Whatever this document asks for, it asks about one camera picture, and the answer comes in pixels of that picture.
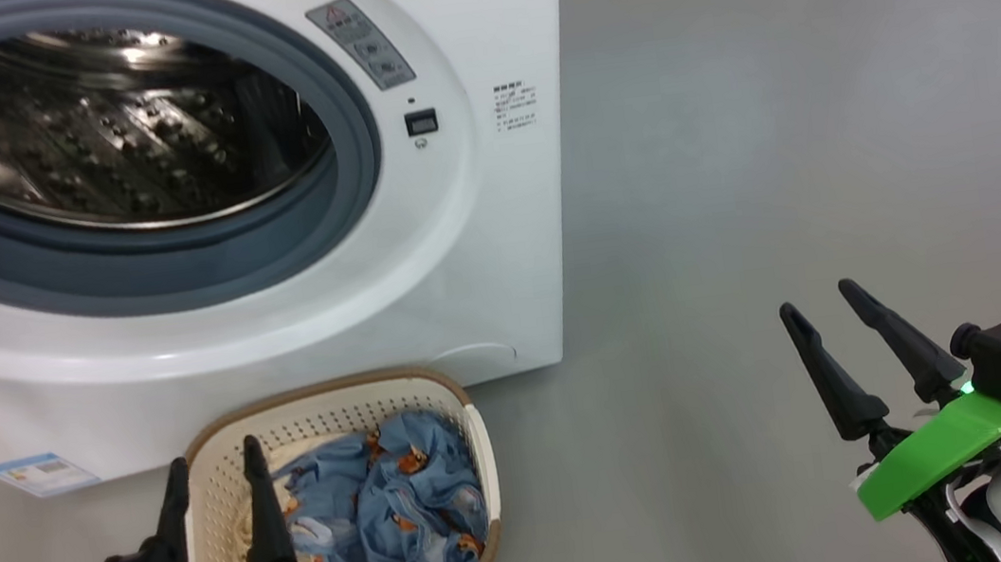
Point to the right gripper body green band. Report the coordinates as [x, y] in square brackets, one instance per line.
[942, 451]

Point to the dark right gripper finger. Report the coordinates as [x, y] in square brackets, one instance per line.
[839, 392]
[915, 354]

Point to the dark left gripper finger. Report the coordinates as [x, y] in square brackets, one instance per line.
[177, 512]
[267, 529]

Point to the blue patterned garment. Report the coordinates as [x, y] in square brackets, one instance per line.
[395, 513]

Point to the cream perforated laundry basket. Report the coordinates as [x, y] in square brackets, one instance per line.
[220, 487]

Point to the grey rubber door gasket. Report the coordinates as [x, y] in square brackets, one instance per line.
[127, 270]

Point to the white front-load washing machine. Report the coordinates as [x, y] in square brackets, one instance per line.
[478, 255]

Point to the black door latch socket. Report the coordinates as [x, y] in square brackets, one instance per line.
[422, 123]

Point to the blue energy label sticker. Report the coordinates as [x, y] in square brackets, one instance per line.
[42, 474]

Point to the round white filter cover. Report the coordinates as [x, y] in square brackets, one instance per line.
[482, 360]

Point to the perforated steel washer drum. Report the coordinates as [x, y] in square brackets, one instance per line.
[109, 128]

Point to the grey warning label sticker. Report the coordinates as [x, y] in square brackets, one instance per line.
[362, 45]

